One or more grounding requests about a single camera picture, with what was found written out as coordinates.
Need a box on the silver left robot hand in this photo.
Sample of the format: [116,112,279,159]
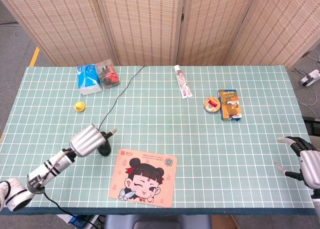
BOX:
[69,124,118,158]

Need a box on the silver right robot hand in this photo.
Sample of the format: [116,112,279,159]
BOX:
[273,135,320,190]

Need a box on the black computer mouse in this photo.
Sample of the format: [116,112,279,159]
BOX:
[96,131,112,157]

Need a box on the black mouse cable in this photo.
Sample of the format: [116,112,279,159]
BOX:
[97,65,146,133]

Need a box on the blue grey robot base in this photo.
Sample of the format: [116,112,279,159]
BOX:
[103,213,213,229]

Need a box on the cartoon girl mouse pad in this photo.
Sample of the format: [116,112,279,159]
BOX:
[108,148,178,209]

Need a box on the black device beside table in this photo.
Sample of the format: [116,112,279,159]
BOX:
[301,115,320,137]

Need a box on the blue tissue pack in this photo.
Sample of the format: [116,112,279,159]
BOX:
[76,63,104,96]

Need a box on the clear box of binder clips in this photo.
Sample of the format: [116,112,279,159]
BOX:
[95,59,121,90]

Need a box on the blue box under table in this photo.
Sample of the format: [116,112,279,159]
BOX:
[69,215,93,228]

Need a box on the white power strip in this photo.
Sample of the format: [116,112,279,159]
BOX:
[298,68,320,87]

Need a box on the blue and orange carton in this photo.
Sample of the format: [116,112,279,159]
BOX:
[216,89,243,122]

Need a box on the white toothpaste tube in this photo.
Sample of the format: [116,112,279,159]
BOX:
[173,64,193,100]

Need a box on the green checked tablecloth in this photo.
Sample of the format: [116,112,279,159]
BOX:
[0,65,320,216]

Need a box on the round gold tin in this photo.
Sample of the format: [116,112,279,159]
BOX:
[203,96,223,114]

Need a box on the woven folding screen panel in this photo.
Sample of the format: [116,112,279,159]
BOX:
[93,0,187,67]
[223,0,320,71]
[0,0,118,67]
[176,0,260,67]

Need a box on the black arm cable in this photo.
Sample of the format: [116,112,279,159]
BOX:
[39,171,97,229]

